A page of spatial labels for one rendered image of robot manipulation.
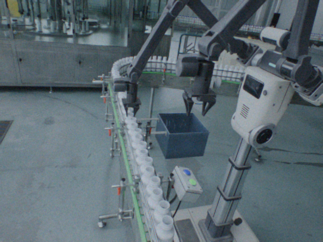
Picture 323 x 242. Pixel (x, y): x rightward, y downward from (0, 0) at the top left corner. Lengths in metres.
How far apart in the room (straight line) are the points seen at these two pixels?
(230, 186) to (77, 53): 3.48
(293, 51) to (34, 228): 2.15
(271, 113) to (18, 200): 2.20
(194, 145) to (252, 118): 0.59
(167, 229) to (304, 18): 0.82
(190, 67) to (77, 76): 3.77
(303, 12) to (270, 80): 0.34
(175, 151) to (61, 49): 3.12
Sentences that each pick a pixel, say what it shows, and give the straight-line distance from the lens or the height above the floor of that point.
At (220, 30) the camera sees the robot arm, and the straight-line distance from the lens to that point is 0.77.
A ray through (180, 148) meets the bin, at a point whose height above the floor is 0.82.
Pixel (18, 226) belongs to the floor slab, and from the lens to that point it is 2.35.
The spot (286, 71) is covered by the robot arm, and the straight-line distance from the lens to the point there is 1.00.
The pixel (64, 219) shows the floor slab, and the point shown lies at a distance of 2.29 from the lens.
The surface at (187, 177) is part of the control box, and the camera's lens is 0.99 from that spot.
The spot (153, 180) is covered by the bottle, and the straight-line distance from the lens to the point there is 0.90.
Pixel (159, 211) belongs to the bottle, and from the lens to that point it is 0.81.
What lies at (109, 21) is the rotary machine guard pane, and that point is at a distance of 4.25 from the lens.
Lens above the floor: 1.76
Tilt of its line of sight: 28 degrees down
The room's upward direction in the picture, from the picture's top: 8 degrees clockwise
